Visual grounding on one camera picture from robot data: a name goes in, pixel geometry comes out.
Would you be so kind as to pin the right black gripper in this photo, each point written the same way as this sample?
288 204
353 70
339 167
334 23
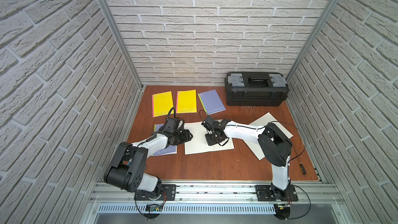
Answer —
210 143

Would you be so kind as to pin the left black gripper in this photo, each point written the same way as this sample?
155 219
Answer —
182 135

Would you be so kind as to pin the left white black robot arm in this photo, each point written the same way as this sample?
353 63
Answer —
126 169

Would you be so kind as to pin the black plastic toolbox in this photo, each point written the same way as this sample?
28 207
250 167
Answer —
255 89

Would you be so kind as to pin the black screwdriver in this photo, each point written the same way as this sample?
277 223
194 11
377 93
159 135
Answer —
303 170

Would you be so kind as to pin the white ventilation grille strip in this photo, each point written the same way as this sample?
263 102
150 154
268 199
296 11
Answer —
189 208

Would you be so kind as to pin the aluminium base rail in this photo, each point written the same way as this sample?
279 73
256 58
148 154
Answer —
224 192

